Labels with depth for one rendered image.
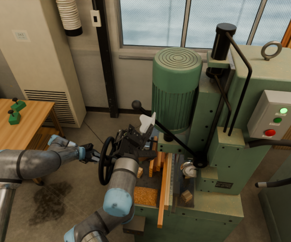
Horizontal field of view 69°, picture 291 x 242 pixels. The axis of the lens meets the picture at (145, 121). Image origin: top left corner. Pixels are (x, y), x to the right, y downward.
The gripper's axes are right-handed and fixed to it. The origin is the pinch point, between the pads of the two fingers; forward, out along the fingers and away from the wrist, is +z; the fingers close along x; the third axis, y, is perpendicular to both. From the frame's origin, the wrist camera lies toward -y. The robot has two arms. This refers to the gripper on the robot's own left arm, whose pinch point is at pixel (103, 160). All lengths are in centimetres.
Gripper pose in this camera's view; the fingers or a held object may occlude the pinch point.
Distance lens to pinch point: 143.8
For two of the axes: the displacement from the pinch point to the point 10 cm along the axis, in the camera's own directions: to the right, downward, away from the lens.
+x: -1.5, 7.0, -7.0
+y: -4.9, 5.6, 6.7
